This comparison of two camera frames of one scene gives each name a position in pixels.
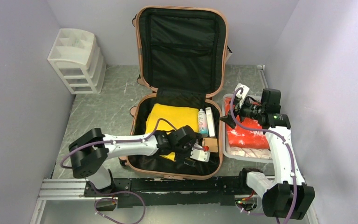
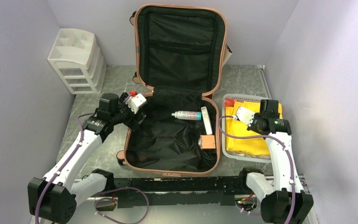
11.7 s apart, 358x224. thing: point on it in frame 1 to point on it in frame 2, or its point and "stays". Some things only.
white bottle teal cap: [203, 123] to [188, 115]
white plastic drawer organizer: [77, 56] stays
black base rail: [135, 192] stays
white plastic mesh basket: [230, 159] stays
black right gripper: [230, 118] to [251, 127]
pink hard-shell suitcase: [182, 52] stays
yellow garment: [179, 116] to [247, 146]
